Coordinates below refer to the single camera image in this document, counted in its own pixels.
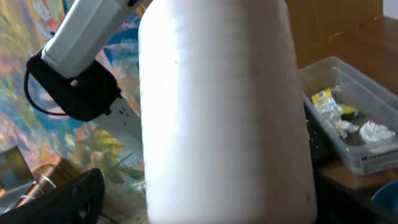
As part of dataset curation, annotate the colourful abstract painting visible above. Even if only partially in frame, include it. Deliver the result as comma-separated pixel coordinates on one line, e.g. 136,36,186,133
1,0,147,216

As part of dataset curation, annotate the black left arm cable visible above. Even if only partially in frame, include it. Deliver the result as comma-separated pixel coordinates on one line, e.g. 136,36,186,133
23,70,68,117

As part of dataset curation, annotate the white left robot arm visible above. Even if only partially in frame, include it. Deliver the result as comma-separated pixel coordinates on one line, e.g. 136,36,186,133
24,0,144,158

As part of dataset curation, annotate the dark blue plate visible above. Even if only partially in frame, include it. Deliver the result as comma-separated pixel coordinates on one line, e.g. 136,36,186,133
371,180,398,214

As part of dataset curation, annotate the small white tissue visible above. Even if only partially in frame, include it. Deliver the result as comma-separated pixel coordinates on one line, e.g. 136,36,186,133
333,120,359,139

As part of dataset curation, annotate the pink plastic cup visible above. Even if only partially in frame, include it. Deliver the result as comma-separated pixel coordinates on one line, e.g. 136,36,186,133
139,0,317,224

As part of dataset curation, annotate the clear plastic bin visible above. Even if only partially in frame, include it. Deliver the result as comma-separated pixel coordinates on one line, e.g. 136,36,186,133
298,57,397,175

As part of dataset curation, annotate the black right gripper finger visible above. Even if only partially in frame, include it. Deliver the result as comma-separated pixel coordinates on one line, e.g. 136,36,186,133
1,168,105,224

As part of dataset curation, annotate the yellow green snack wrapper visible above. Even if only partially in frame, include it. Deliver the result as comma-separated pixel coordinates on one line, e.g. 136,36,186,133
310,86,360,121

